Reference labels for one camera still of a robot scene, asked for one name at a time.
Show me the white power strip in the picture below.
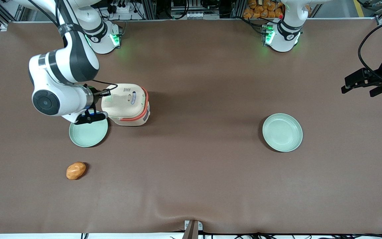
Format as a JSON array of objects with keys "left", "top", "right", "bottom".
[{"left": 111, "top": 2, "right": 135, "bottom": 14}]

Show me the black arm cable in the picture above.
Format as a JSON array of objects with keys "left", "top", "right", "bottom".
[
  {"left": 358, "top": 21, "right": 382, "bottom": 83},
  {"left": 91, "top": 80, "right": 118, "bottom": 92}
]

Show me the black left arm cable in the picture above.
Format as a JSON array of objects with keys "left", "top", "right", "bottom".
[{"left": 358, "top": 21, "right": 382, "bottom": 83}]

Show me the cream rice cooker orange trim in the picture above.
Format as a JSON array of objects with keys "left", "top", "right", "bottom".
[{"left": 101, "top": 83, "right": 151, "bottom": 127}]

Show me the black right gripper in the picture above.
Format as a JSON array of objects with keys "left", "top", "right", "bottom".
[{"left": 86, "top": 86, "right": 112, "bottom": 112}]

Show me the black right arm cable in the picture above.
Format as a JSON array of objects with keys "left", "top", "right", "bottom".
[{"left": 91, "top": 80, "right": 118, "bottom": 92}]

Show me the orange-brown bread roll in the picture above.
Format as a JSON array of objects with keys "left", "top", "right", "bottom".
[{"left": 66, "top": 162, "right": 87, "bottom": 180}]

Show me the pale green round plate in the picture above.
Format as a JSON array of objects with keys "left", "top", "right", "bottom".
[
  {"left": 262, "top": 113, "right": 303, "bottom": 153},
  {"left": 69, "top": 118, "right": 109, "bottom": 148}
]

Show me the metal table edge bracket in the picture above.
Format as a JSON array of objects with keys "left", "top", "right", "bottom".
[{"left": 183, "top": 220, "right": 203, "bottom": 239}]

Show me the bag of orange breads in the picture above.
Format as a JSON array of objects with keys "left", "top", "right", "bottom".
[{"left": 243, "top": 0, "right": 284, "bottom": 19}]

